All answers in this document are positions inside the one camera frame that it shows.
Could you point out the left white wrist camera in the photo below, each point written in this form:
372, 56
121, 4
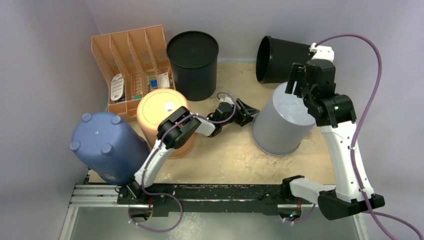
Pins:
226, 99

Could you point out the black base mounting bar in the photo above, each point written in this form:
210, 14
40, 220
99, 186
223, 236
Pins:
165, 198

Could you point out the dark navy cylindrical bin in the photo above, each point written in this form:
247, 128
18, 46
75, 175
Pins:
193, 57

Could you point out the aluminium frame rail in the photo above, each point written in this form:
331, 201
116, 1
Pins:
97, 195

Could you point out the black ribbed bin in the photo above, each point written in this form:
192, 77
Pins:
275, 58

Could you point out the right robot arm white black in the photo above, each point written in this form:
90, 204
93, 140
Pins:
334, 114

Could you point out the small boxes in organizer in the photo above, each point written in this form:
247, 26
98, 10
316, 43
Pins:
141, 86

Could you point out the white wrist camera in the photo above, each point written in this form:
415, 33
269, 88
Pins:
319, 52
226, 99

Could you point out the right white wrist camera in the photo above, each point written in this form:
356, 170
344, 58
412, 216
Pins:
319, 52

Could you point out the orange plastic bucket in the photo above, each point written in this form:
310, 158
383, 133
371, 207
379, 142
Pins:
155, 107

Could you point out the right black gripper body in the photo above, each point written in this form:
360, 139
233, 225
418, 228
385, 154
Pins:
301, 74

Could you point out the grey plastic bucket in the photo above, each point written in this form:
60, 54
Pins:
282, 124

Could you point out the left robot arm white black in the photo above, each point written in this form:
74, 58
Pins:
177, 129

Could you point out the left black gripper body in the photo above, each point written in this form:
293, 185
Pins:
240, 117

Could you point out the white oval package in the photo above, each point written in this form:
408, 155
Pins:
117, 88

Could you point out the large blue plastic bucket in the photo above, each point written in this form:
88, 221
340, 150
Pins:
107, 144

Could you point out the orange plastic file organizer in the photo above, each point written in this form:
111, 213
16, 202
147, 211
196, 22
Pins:
141, 51

